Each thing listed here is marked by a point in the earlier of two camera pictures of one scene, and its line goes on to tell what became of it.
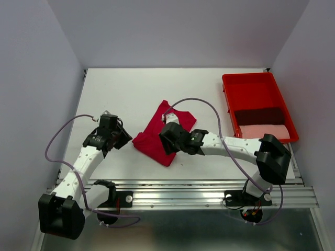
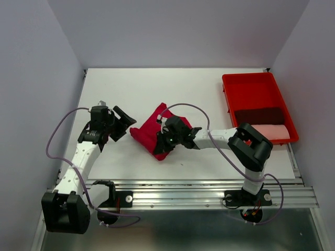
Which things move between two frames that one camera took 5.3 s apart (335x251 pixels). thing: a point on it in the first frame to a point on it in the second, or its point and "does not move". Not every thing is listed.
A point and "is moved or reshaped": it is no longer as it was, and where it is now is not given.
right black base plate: [240, 198] does not move
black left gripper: [125, 137] to [125, 121]
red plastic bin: [248, 91] does not move
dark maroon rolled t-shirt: [260, 116] does not move
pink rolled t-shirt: [257, 131] does not move
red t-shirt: [148, 141] is moved or reshaped
